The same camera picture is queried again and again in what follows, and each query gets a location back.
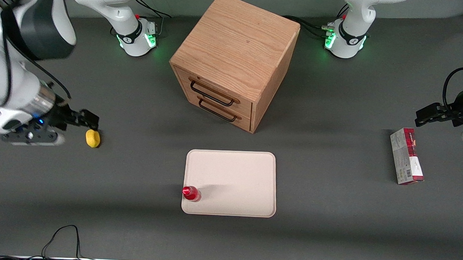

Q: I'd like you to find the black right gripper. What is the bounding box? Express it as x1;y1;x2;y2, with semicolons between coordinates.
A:
38;103;100;133

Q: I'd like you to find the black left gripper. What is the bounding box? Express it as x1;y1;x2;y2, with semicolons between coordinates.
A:
415;83;463;129

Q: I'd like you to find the red coke bottle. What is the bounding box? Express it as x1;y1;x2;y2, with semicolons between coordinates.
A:
182;186;202;202

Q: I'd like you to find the beige rectangular tray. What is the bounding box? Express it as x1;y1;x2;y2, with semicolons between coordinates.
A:
181;149;279;218

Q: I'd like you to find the yellow lemon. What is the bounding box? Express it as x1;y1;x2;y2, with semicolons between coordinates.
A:
85;129;101;148

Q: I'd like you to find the grey and red carton box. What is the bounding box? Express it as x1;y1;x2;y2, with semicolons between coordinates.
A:
388;127;426;186

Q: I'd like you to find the wooden drawer front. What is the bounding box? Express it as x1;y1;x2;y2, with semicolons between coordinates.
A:
174;68;254;117
185;93;253;132

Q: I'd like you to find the wooden drawer cabinet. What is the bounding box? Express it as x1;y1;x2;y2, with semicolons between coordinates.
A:
167;0;302;135

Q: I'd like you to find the black left wrist cable loop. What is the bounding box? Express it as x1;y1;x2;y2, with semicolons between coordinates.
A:
442;66;463;112

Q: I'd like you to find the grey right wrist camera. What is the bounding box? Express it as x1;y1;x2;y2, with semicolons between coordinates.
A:
0;128;65;147

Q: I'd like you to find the thin black looped cable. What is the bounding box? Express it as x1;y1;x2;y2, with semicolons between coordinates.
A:
0;222;98;260

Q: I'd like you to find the black metal drawer handle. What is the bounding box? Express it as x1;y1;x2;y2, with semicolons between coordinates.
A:
198;99;238;122
189;80;236;107

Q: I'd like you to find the black right arm base cable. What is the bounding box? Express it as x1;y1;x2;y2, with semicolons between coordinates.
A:
133;0;173;37

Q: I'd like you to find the black arm base cable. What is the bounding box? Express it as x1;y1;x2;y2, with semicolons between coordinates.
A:
282;15;329;38
133;0;173;37

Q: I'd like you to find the black left arm base cable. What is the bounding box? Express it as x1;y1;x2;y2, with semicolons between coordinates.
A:
282;15;329;38

